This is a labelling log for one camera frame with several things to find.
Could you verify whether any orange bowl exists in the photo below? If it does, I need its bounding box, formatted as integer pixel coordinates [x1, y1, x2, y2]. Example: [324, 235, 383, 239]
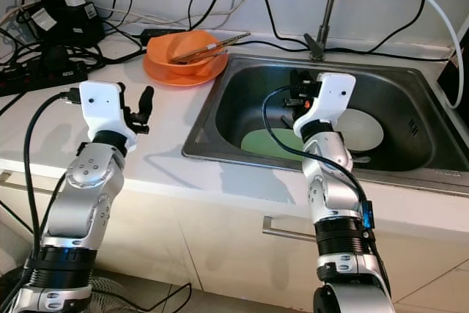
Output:
[147, 31, 221, 73]

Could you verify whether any thin brown chopstick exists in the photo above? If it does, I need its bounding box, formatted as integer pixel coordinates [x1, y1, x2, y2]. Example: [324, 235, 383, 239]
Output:
[174, 39, 241, 64]

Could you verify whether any orange plate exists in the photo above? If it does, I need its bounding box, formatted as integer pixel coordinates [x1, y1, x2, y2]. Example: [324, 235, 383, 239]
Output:
[143, 49, 228, 87]

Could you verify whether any stainless steel sink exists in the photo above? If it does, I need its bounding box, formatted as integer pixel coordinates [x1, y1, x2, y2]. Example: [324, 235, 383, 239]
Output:
[182, 53, 469, 196]

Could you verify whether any white plate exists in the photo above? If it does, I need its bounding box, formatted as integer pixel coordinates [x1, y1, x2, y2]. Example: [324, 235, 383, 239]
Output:
[341, 108, 386, 153]

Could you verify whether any black power strip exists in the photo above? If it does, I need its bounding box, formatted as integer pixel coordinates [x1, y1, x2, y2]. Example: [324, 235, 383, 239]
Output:
[0, 60, 93, 98]

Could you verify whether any black labelled charger box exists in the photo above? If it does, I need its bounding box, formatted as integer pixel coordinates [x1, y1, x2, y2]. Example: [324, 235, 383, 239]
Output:
[37, 0, 106, 51]

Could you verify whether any large black appliance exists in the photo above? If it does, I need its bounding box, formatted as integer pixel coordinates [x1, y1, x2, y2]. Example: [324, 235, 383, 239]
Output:
[438, 12, 469, 110]

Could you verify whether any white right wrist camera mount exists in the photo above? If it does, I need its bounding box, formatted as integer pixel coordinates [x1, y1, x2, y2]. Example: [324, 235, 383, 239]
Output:
[293, 73, 354, 138]

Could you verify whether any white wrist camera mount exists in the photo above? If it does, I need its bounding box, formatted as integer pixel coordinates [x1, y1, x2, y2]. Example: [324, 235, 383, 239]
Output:
[293, 73, 354, 138]
[79, 81, 140, 145]

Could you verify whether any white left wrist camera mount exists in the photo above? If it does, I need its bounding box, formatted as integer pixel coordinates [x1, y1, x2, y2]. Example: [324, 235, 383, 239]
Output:
[79, 81, 140, 145]

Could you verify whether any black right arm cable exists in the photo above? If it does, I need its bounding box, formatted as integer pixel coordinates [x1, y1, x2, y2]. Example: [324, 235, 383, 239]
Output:
[261, 84, 372, 220]

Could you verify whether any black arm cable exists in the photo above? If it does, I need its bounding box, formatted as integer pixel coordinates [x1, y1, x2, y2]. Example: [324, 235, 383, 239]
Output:
[261, 84, 372, 220]
[22, 89, 89, 255]

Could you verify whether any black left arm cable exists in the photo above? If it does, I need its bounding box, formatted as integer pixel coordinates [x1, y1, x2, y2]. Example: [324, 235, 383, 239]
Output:
[22, 89, 89, 255]

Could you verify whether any silver drawer handle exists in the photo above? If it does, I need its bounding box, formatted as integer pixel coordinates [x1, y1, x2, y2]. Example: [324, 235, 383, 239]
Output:
[262, 216, 320, 245]
[0, 170, 20, 186]

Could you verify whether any wire fan guard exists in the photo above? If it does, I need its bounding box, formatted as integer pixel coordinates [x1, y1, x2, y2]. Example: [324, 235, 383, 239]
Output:
[88, 276, 156, 313]

